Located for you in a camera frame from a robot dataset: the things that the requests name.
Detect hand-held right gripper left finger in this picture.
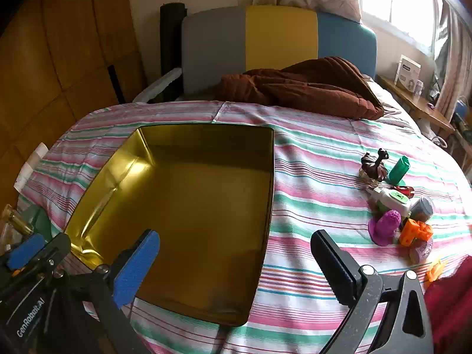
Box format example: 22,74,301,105
86,229,161,354

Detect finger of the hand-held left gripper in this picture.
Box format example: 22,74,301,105
0,233,45,271
20,232,71,284

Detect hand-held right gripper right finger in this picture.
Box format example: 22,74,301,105
310,229,435,354

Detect purple perforated plunger toy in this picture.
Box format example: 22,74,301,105
368,209,402,246

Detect gold metal tray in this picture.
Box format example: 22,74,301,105
64,123,275,327

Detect white green plastic device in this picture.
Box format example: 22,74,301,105
369,186,412,218

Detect orange linking cubes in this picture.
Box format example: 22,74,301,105
399,218,434,247

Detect lilac patterned cylinder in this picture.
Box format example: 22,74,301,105
409,237,435,265

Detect orange plastic toy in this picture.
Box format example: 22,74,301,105
426,260,448,283

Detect grey jar black lid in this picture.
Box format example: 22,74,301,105
409,196,435,222

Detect dark brown bird figurine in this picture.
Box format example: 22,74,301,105
360,148,389,187

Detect green plastic holder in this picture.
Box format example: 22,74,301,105
387,156,411,186

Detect green glass side table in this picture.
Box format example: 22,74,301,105
0,203,52,251

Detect striped bed sheet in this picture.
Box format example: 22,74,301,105
17,99,472,354

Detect red clothing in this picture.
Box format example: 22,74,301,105
424,254,472,354

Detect wooden side desk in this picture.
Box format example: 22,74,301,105
376,75,456,141

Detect brown quilted blanket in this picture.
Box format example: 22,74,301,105
216,56,386,120

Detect wooden wardrobe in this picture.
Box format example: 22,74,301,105
0,0,148,200

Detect blue container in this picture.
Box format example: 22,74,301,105
455,98,472,119

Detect white cardboard box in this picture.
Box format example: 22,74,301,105
394,55,422,90

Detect grey yellow blue headboard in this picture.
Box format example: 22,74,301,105
181,4,377,100

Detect sheer side curtain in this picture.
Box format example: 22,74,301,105
431,0,472,119

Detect bright window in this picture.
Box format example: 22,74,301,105
354,0,443,56

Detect white bed rail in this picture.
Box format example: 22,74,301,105
133,68,183,103

